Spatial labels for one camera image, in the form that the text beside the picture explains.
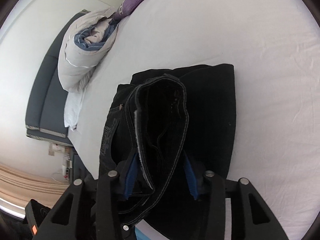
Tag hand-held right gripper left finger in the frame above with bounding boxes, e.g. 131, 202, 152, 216
37, 152, 139, 240

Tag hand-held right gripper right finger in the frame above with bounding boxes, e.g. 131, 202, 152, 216
184, 152, 285, 240

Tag black pants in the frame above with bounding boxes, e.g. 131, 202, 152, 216
99, 64, 237, 240

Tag beige curtain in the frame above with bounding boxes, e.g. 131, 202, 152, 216
0, 164, 68, 205

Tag dark nightstand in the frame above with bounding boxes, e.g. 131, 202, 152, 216
62, 147, 97, 180

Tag blue plastic object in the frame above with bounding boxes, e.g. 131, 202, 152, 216
135, 224, 152, 240

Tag white pillow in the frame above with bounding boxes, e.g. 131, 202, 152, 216
64, 90, 85, 130

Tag grey padded headboard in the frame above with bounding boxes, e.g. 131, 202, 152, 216
25, 9, 92, 147

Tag rolled grey duvet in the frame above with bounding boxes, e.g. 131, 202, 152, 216
57, 7, 120, 93

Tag bed with white sheet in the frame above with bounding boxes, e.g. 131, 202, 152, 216
67, 0, 320, 240

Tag purple cushion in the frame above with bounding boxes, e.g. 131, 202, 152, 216
112, 0, 153, 22

